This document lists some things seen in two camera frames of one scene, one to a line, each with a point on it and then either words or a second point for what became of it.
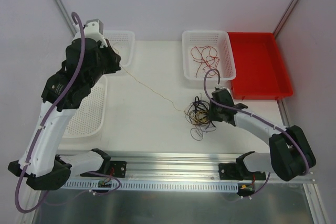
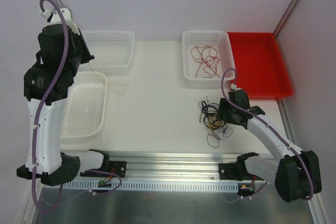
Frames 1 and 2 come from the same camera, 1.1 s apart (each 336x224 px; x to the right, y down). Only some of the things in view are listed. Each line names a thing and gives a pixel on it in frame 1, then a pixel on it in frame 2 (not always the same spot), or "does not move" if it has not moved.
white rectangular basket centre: [203, 50] does not move
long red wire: [208, 55] does not move
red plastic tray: [260, 74] does not move
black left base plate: [117, 169] does not move
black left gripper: [111, 57] to [84, 48]
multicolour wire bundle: [197, 114] to [209, 114]
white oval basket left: [89, 121] does not move
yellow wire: [179, 110] to [110, 83]
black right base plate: [239, 171] does not move
